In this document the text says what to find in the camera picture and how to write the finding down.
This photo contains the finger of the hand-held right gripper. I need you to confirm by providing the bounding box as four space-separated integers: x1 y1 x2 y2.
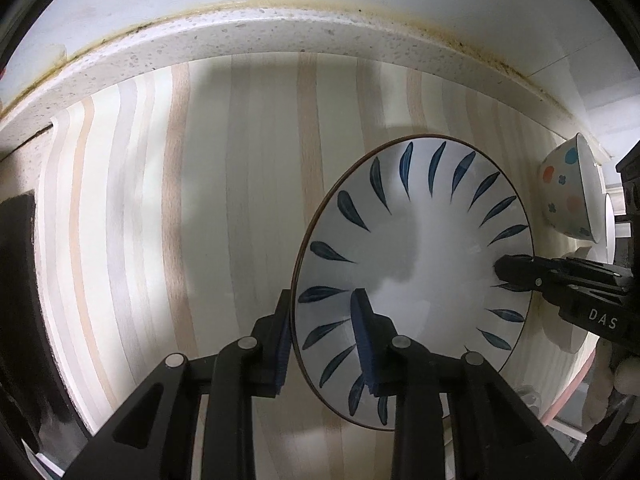
494 253 625 295

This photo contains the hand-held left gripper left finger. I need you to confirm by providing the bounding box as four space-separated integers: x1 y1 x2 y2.
60 287 296 480

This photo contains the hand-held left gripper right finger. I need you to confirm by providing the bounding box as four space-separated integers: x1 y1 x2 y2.
350 287 583 480

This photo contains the white plate blue leaf pattern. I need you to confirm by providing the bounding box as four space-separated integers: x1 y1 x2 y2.
291 135 535 431

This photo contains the person's right hand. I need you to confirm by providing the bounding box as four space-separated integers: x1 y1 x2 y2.
587 337 640 431

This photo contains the plain white bowl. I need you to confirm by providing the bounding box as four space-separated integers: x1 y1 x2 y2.
602 192 620 261

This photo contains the white bowl with coloured dots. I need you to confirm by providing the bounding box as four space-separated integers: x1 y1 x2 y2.
539 132 609 244

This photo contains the striped table mat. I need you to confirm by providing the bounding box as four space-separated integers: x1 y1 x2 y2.
31 51 591 441

